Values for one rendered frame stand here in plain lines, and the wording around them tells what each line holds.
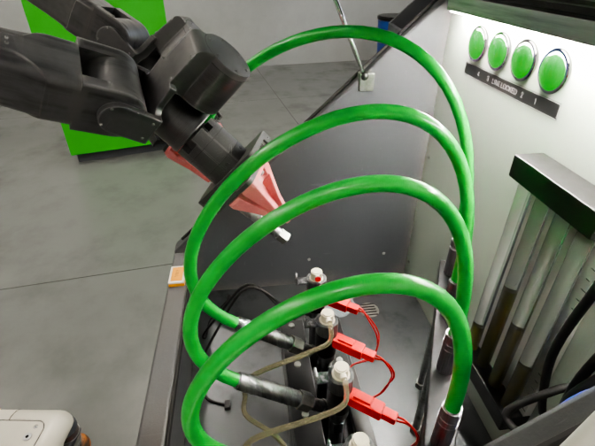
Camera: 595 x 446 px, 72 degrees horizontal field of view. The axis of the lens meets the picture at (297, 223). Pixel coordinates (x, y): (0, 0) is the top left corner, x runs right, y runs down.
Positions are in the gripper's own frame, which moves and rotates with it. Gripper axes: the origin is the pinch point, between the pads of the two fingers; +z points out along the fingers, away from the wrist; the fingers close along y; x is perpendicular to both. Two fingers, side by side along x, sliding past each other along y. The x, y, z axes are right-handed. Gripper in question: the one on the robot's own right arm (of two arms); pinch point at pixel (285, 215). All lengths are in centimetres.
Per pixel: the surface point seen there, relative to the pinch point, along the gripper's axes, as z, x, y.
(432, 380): 21.3, -13.3, 4.7
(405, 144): 16.7, 37.0, 9.1
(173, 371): 6.5, -5.9, -31.2
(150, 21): -96, 288, -124
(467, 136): 8.7, 6.0, 21.5
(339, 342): 14.6, -8.5, -3.4
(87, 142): -76, 252, -227
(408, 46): -3.9, 7.2, 22.7
